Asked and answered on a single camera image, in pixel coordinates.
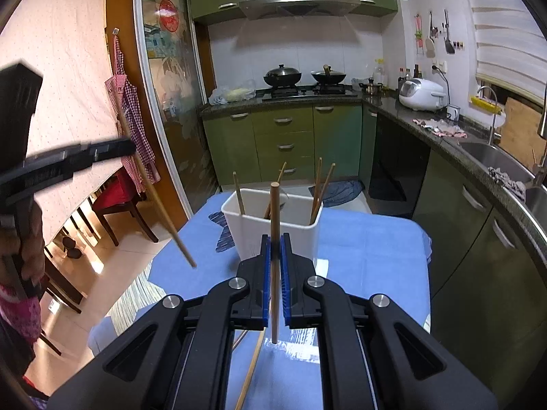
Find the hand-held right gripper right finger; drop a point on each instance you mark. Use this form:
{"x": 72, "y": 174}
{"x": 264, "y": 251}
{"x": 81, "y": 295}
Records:
{"x": 286, "y": 282}

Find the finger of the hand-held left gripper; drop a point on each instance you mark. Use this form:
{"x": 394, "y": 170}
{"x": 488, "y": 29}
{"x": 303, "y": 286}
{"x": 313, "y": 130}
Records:
{"x": 107, "y": 149}

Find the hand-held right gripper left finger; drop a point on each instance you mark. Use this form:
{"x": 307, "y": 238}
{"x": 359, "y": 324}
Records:
{"x": 267, "y": 282}

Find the white plastic utensil container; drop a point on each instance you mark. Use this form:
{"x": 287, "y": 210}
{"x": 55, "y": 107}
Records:
{"x": 252, "y": 235}

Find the brown ribbed chopstick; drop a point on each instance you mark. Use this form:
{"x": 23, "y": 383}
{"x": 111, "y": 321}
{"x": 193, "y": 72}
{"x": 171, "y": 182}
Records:
{"x": 282, "y": 171}

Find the person's left hand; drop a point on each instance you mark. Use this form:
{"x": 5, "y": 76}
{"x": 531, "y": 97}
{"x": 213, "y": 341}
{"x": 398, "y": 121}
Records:
{"x": 32, "y": 260}

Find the red checkered apron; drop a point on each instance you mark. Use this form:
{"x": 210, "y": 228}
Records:
{"x": 132, "y": 106}

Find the red cushioned wooden chair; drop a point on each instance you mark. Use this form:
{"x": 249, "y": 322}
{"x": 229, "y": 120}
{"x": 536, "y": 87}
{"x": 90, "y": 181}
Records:
{"x": 119, "y": 198}

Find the blue tablecloth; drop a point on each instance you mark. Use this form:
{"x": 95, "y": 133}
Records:
{"x": 363, "y": 264}

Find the printed glass sliding door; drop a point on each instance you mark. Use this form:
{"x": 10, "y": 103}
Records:
{"x": 171, "y": 72}

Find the dark shoes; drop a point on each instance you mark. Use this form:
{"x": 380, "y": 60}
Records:
{"x": 71, "y": 247}

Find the blue floor mat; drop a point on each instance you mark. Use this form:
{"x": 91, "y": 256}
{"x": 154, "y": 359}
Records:
{"x": 344, "y": 192}

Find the dark wooden chair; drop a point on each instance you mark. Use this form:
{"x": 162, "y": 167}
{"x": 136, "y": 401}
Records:
{"x": 70, "y": 273}

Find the striped cloth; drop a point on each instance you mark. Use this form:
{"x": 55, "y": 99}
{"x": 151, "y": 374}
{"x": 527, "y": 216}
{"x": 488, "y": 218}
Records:
{"x": 136, "y": 299}

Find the white plastic bag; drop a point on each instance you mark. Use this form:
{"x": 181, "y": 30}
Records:
{"x": 230, "y": 95}

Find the green base cabinets with drawers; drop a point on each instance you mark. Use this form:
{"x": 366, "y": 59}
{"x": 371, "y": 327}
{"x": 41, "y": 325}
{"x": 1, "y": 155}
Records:
{"x": 277, "y": 136}

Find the black built-in oven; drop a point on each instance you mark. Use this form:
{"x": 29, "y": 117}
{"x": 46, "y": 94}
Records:
{"x": 397, "y": 166}

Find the green sink-side cabinets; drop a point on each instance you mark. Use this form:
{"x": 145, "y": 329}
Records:
{"x": 470, "y": 264}

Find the black wok with lid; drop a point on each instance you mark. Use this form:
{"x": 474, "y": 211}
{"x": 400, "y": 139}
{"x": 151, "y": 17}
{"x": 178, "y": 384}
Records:
{"x": 282, "y": 77}

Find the black gas stove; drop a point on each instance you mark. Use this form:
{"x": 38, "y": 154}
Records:
{"x": 307, "y": 93}

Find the small steel pot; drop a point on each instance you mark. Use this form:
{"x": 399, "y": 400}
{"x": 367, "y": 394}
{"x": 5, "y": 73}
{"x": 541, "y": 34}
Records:
{"x": 371, "y": 87}

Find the patterned dish cloth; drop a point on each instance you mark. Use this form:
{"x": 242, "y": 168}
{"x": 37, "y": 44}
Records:
{"x": 440, "y": 127}

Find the clear oil bottle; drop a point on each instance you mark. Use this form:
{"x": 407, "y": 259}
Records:
{"x": 379, "y": 74}

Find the white rice cooker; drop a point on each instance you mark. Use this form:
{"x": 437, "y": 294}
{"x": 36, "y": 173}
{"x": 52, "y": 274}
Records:
{"x": 421, "y": 94}

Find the white mug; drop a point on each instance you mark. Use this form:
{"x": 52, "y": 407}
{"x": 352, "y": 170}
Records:
{"x": 453, "y": 113}

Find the dark sauce bottles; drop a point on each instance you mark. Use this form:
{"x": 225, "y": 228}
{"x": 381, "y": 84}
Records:
{"x": 408, "y": 77}

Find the steel kitchen sink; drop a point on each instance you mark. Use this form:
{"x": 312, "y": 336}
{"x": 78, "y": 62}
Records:
{"x": 491, "y": 156}

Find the grey rag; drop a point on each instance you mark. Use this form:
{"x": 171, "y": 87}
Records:
{"x": 508, "y": 181}

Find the yellow sponge rack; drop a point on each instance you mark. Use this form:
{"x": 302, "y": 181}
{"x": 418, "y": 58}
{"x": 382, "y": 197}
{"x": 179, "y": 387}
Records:
{"x": 485, "y": 104}

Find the gooseneck steel faucet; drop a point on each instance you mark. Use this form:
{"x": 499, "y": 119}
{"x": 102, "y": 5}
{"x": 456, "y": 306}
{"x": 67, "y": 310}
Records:
{"x": 495, "y": 111}

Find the wooden board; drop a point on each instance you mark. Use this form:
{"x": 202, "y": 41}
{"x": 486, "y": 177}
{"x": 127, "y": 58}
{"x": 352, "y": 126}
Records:
{"x": 521, "y": 132}

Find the white hanging spatula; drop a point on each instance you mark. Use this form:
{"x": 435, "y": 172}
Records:
{"x": 430, "y": 42}

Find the black hanging spatula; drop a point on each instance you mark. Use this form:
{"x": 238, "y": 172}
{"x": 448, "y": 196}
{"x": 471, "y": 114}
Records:
{"x": 449, "y": 45}

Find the pink hanging utensil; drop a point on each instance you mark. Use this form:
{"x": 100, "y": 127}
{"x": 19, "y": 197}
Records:
{"x": 418, "y": 25}

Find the white window blind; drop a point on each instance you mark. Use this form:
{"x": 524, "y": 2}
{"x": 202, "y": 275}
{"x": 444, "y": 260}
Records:
{"x": 504, "y": 21}

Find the white wall outlet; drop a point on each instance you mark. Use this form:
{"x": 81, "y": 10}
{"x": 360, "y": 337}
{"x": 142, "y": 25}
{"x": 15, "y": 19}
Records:
{"x": 439, "y": 66}

